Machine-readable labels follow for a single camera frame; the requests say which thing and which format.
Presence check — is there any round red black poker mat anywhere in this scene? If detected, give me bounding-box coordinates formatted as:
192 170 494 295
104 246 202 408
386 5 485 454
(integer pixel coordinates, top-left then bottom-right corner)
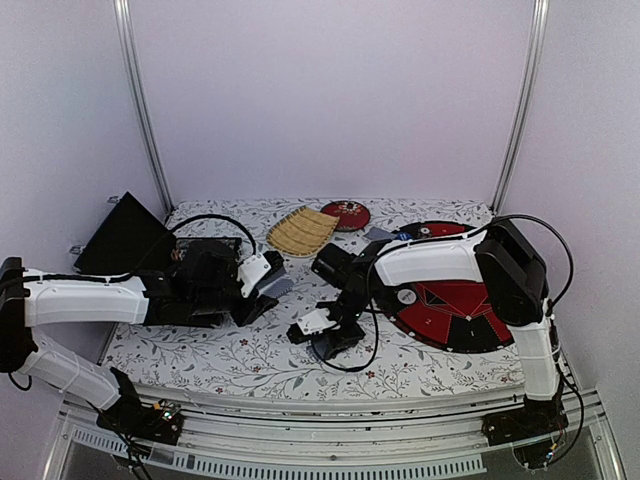
372 221 516 354

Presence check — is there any white dealer button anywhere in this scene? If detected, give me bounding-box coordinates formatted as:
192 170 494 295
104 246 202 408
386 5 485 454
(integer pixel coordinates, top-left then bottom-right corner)
397 288 417 305

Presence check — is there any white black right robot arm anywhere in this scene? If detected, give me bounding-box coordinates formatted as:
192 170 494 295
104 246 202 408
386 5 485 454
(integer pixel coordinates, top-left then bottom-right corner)
287 220 560 436

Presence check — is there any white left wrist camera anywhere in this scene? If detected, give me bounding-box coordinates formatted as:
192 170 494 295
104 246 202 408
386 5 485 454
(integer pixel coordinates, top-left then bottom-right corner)
237 253 271 298

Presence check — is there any aluminium frame post right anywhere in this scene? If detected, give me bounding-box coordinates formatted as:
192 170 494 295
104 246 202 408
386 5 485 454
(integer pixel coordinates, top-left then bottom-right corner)
490 0 550 214

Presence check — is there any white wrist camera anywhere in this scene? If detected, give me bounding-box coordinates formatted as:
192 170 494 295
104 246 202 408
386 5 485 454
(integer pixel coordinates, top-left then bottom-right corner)
237 253 271 298
287 308 337 344

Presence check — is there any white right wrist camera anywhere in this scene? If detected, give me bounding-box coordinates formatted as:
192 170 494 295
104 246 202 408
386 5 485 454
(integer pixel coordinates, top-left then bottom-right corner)
287 308 337 344

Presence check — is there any red floral round plate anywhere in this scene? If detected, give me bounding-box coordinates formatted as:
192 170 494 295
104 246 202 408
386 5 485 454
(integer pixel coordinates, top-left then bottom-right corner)
320 200 371 232

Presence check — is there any woven bamboo tray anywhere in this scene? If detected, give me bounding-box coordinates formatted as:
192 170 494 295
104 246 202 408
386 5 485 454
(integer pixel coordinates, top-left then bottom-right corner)
266 206 339 258

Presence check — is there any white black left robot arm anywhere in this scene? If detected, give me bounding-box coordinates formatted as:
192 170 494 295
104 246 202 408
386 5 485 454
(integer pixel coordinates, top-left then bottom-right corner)
1 240 283 434

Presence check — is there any blue small blind button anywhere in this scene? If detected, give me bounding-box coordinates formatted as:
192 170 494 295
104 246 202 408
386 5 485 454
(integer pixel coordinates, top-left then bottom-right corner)
395 231 412 241

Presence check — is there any black poker set case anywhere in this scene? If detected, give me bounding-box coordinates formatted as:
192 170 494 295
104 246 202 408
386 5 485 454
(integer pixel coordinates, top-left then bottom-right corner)
73 191 244 329

